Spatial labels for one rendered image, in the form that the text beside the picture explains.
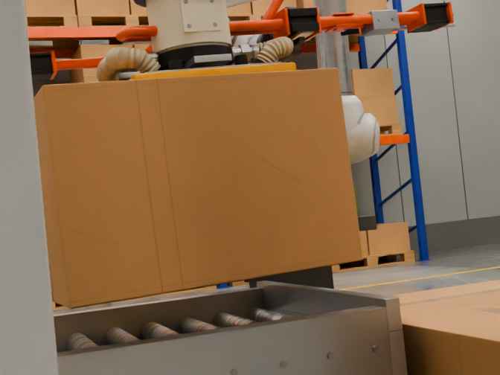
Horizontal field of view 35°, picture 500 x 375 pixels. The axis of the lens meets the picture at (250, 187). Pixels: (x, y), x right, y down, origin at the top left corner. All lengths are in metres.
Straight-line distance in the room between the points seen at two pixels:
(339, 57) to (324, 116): 0.84
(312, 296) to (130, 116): 0.59
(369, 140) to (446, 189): 9.79
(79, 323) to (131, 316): 0.13
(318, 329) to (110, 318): 0.70
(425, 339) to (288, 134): 0.48
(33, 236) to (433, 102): 11.76
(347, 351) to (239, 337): 0.20
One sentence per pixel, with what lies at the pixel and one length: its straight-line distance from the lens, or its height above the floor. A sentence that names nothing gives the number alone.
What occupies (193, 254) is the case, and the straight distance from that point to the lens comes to 1.51.
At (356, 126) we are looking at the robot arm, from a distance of 2.42.
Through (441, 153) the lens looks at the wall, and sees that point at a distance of 12.20.
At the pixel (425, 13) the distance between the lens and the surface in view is 1.97.
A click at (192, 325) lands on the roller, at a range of 1.90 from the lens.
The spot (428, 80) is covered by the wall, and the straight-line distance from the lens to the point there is 12.25.
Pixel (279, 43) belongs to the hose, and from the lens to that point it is 1.68.
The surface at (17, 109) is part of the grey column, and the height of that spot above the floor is 0.87.
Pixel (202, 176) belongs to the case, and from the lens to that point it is 1.52.
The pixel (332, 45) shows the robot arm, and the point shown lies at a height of 1.27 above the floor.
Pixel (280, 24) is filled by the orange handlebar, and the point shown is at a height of 1.20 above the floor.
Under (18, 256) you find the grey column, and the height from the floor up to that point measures 0.77.
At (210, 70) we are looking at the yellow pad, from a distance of 1.58.
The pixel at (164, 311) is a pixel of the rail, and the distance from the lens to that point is 2.01.
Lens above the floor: 0.79
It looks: 2 degrees up
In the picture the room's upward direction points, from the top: 6 degrees counter-clockwise
